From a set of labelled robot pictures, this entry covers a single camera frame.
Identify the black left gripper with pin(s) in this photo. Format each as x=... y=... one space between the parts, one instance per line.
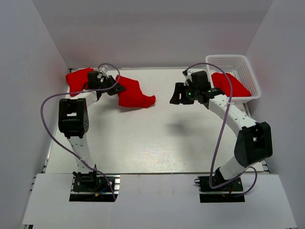
x=116 y=89

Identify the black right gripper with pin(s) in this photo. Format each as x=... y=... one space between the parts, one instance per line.
x=180 y=88

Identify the red t-shirt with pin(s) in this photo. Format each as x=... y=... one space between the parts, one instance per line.
x=220 y=81
x=132 y=96
x=77 y=81

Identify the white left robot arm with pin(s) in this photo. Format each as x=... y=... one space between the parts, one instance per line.
x=74 y=118

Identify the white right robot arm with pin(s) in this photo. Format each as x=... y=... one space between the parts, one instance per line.
x=253 y=139

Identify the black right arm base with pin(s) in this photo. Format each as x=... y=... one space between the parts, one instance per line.
x=230 y=193

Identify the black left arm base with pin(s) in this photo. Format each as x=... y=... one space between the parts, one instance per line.
x=92 y=187

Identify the red t-shirt in basket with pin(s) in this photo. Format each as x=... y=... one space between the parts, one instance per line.
x=220 y=81

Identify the white plastic mesh basket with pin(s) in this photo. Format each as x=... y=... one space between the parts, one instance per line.
x=239 y=67

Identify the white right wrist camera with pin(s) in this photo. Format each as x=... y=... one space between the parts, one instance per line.
x=188 y=77

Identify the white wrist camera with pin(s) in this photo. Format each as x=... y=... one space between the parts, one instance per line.
x=188 y=77
x=103 y=71

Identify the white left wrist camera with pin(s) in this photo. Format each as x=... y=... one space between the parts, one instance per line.
x=103 y=71

